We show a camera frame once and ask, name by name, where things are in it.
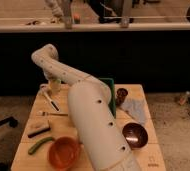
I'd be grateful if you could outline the green cutting board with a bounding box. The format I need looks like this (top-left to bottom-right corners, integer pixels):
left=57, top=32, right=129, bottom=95
left=100, top=78, right=116, bottom=118

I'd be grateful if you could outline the dark metal bowl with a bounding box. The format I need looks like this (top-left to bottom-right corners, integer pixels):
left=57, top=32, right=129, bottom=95
left=122, top=123, right=148, bottom=149

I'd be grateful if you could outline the orange plastic bowl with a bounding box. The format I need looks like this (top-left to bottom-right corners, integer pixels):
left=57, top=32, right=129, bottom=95
left=47, top=137, right=81, bottom=171

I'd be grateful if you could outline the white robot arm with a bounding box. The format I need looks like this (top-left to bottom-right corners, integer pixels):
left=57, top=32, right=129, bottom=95
left=31, top=44, right=142, bottom=171

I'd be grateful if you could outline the cream white cup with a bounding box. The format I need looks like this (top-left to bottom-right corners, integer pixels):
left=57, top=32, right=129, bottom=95
left=48, top=79, right=61, bottom=94

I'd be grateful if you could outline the dark metal cup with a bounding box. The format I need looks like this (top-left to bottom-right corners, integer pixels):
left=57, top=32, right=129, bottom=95
left=115, top=88, right=128, bottom=106

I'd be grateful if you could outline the white handled knife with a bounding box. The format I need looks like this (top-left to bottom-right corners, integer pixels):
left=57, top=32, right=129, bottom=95
left=39, top=84, right=60, bottom=112

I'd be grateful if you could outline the long shelf rail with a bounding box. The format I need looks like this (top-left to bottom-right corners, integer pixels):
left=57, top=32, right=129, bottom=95
left=0, top=22, right=190, bottom=33

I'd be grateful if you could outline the green cucumber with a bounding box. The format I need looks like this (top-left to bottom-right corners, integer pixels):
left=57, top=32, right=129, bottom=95
left=28, top=137, right=55, bottom=155

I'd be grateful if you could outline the grey white cloth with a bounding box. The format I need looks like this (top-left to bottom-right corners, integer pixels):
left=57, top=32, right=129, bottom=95
left=120, top=98, right=147, bottom=125

